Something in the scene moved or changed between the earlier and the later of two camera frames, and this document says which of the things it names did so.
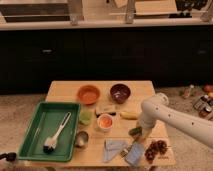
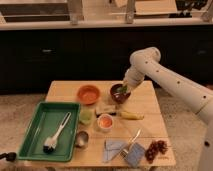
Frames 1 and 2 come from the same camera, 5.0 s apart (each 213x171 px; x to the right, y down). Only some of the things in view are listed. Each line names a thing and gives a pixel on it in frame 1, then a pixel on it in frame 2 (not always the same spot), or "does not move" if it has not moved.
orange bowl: (88, 94) does not move
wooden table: (107, 134) does not move
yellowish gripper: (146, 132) to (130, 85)
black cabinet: (172, 58) does not move
